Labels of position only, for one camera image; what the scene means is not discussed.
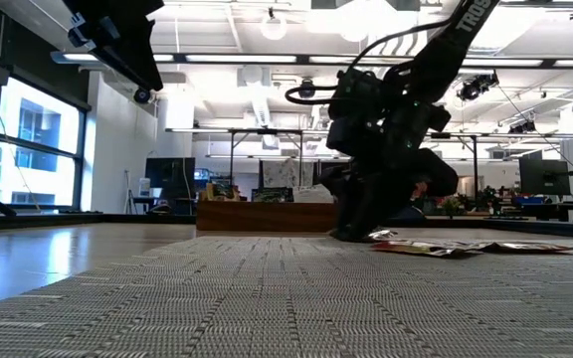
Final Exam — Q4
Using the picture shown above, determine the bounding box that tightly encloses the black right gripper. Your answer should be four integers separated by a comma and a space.
318, 98, 460, 244

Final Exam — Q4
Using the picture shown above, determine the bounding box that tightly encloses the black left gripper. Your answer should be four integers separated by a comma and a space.
62, 0, 166, 92

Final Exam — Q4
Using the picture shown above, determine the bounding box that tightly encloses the white orange paper tea packet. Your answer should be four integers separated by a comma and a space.
293, 184, 336, 204

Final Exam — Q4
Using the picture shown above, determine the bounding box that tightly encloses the black foil tea packet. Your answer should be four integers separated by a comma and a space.
251, 186, 295, 204

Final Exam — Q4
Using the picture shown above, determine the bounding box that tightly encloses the wooden compartment tray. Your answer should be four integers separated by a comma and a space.
195, 199, 340, 234

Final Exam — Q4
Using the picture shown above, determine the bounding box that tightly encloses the small potted plant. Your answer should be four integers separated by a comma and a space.
440, 196, 462, 219

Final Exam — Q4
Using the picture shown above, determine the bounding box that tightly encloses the round white pendant lamp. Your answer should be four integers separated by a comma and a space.
260, 7, 287, 42

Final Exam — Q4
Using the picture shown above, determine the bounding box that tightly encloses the grey woven placemat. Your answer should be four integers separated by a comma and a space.
0, 233, 573, 358

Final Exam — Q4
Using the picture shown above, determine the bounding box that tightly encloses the large office window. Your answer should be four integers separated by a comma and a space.
0, 74, 92, 213

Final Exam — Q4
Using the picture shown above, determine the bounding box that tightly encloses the black ceiling spotlight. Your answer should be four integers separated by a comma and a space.
507, 118, 537, 135
455, 71, 500, 102

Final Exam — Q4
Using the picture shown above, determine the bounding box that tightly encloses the office desk with clutter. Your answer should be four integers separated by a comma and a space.
487, 196, 573, 223

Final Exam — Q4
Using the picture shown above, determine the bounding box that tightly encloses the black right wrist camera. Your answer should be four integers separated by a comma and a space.
325, 118, 363, 156

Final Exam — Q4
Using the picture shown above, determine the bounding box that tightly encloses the white wall poster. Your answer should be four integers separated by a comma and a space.
261, 159, 316, 190

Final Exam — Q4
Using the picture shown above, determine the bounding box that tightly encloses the black metal frame stand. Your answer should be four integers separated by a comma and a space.
229, 127, 303, 188
430, 131, 479, 200

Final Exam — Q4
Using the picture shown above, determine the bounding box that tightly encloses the black aluminium table frame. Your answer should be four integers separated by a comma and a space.
0, 179, 573, 241

